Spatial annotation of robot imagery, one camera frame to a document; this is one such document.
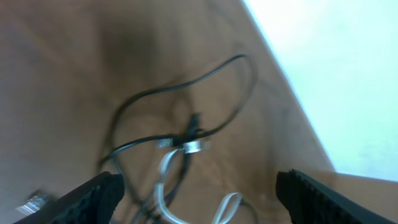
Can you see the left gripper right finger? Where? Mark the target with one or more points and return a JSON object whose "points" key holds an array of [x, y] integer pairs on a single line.
{"points": [[309, 201]]}

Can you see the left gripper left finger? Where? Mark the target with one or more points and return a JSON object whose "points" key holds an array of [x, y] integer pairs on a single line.
{"points": [[94, 202]]}

